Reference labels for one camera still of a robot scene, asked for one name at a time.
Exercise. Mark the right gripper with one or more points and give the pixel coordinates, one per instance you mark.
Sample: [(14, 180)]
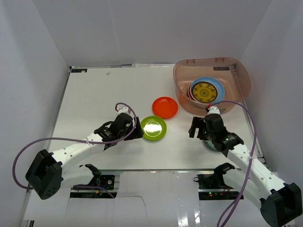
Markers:
[(197, 123)]

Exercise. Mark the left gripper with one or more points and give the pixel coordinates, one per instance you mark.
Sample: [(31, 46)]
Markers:
[(134, 130)]

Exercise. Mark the lime green plate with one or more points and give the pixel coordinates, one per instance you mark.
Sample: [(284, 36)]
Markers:
[(154, 128)]

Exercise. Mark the blue white porcelain plate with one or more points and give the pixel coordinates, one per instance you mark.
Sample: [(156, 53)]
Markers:
[(210, 145)]

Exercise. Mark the yellow brown patterned plate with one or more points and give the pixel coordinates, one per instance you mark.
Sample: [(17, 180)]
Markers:
[(204, 92)]

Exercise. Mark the orange plate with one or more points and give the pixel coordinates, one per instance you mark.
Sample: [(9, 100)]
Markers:
[(165, 107)]

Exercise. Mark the red teal floral plate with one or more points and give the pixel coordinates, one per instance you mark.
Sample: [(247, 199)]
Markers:
[(189, 93)]

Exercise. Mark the light blue plate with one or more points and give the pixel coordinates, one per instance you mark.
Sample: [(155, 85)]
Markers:
[(216, 83)]

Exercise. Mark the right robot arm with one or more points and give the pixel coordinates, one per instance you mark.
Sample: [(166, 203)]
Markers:
[(278, 201)]

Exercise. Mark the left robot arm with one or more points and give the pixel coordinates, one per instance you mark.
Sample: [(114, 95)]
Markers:
[(51, 171)]

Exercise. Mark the translucent pink plastic bin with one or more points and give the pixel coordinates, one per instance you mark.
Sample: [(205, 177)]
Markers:
[(230, 72)]

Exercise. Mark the small black label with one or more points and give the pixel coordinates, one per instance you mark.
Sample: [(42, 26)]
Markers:
[(78, 70)]

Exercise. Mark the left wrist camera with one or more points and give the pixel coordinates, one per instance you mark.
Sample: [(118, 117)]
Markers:
[(124, 110)]

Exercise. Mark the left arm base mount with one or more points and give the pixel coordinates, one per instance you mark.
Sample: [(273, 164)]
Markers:
[(102, 187)]

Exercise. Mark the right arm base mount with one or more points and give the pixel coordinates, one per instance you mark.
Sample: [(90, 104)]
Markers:
[(212, 188)]

